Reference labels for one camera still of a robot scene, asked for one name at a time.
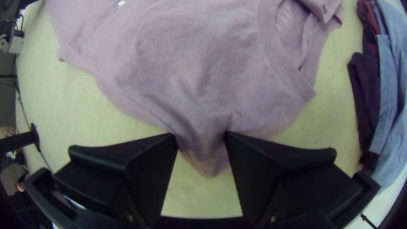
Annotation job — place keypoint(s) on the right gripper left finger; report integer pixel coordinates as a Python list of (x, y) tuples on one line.
[(133, 165)]

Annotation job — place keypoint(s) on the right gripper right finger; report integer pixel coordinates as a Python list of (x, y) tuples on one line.
[(273, 178)]

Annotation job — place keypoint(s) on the pink t-shirt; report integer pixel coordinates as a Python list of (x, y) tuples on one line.
[(190, 63)]

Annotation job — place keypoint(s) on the pile of folded clothes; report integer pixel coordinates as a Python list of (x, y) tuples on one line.
[(388, 95)]

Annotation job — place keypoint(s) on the black camera post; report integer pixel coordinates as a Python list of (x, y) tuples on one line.
[(19, 140)]

